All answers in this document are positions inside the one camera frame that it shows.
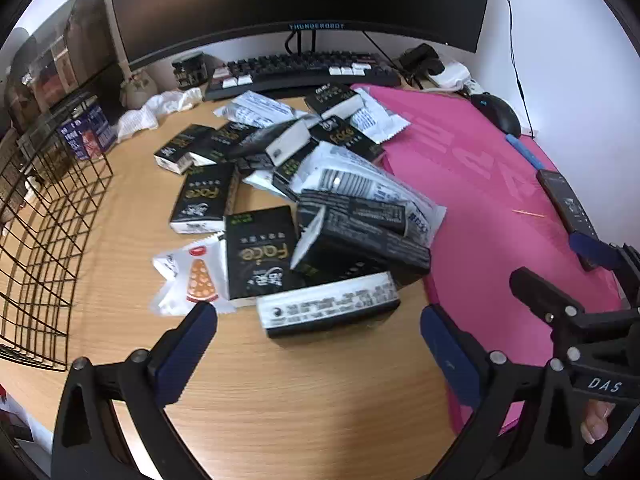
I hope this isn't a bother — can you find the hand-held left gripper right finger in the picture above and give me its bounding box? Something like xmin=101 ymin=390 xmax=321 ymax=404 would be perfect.
xmin=420 ymin=305 xmax=596 ymax=480

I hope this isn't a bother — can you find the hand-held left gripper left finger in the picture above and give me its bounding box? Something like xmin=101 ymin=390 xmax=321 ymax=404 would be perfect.
xmin=50 ymin=300 xmax=221 ymax=480

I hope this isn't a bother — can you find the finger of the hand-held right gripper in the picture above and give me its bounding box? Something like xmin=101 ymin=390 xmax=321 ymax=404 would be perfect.
xmin=509 ymin=267 xmax=640 ymax=346
xmin=569 ymin=231 xmax=640 ymax=306

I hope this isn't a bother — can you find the white red snack packet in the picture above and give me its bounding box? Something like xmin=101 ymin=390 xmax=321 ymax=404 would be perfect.
xmin=151 ymin=241 xmax=236 ymax=317

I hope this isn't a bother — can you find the pile of black boxes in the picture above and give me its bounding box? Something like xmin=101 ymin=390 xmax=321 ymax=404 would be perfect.
xmin=152 ymin=82 xmax=433 ymax=338

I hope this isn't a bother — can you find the black wire basket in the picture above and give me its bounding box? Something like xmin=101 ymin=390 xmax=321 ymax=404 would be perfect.
xmin=0 ymin=92 xmax=115 ymax=372

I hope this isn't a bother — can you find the large white black packet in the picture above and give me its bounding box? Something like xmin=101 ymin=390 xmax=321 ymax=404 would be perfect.
xmin=300 ymin=141 xmax=447 ymax=248

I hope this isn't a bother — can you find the white packet blue text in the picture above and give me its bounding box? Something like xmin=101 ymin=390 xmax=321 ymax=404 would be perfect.
xmin=350 ymin=87 xmax=412 ymax=143

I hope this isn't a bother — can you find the white packet black text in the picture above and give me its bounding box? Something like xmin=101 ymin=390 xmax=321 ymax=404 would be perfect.
xmin=213 ymin=91 xmax=296 ymax=128

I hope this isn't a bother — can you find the person's right hand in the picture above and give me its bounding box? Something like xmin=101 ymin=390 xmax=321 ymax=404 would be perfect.
xmin=580 ymin=400 xmax=616 ymax=445

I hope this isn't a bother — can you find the blue pen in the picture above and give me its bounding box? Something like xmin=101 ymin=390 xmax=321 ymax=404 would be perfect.
xmin=505 ymin=134 xmax=546 ymax=172

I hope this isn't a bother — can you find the pink mouse mat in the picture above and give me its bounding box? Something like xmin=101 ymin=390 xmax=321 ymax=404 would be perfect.
xmin=357 ymin=85 xmax=632 ymax=436

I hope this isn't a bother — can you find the black computer mouse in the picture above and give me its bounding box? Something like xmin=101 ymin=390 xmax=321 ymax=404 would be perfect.
xmin=470 ymin=92 xmax=522 ymax=138

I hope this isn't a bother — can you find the white power strip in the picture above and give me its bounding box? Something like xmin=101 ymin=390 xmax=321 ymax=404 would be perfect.
xmin=425 ymin=60 xmax=473 ymax=92

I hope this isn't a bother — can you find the blue tin can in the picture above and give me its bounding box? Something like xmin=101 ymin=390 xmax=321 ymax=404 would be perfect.
xmin=57 ymin=102 xmax=118 ymax=161

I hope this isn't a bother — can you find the white cloth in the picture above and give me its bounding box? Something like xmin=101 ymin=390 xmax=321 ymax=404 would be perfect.
xmin=116 ymin=90 xmax=203 ymax=142

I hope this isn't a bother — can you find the black power adapter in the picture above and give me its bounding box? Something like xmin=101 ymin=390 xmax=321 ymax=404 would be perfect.
xmin=400 ymin=43 xmax=445 ymax=78

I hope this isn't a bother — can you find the beige figurine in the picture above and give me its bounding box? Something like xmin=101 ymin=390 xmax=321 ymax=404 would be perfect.
xmin=120 ymin=70 xmax=153 ymax=110

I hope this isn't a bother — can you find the black keyboard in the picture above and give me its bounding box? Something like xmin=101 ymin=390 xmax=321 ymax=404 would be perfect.
xmin=204 ymin=51 xmax=402 ymax=102

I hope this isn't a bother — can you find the shelf with brown boxes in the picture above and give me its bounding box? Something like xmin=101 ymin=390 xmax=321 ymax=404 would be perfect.
xmin=5 ymin=0 xmax=126 ymax=126

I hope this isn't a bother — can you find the black wall cable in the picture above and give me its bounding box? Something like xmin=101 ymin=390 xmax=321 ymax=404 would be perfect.
xmin=494 ymin=0 xmax=538 ymax=137

